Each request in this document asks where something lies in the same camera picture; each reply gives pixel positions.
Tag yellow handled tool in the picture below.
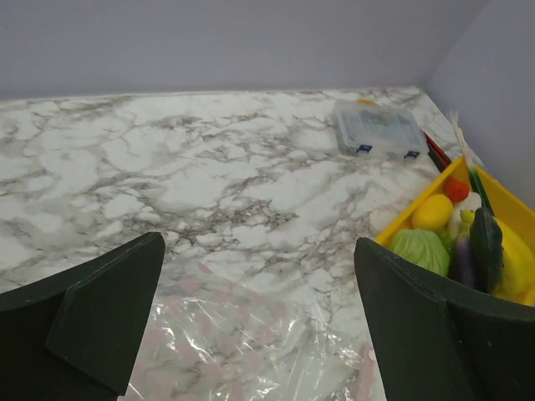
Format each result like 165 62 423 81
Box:
357 99 377 105

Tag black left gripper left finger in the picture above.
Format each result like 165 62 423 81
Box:
1 232 166 400

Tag yellow plastic tray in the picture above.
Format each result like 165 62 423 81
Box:
376 157 534 306

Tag red black pliers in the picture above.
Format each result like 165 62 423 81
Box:
423 131 452 172

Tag purple toy eggplant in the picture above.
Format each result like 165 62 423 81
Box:
450 235 478 289

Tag clear zip top bag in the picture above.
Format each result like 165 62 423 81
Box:
125 266 376 400

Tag orange toy carrot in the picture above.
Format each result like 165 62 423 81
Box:
445 177 471 203

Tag dark green toy cucumber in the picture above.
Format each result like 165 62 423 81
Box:
470 207 503 294

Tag green toy scallion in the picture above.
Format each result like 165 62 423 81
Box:
448 112 494 216

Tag yellow toy banana bunch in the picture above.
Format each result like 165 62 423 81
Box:
495 219 534 303

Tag green toy cabbage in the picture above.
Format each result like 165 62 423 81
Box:
388 229 450 277

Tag green toy grapes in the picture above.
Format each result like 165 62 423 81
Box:
437 231 456 257

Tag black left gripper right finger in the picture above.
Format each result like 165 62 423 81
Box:
354 238 534 400

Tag clear plastic organizer box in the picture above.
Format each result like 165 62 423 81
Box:
333 100 429 160

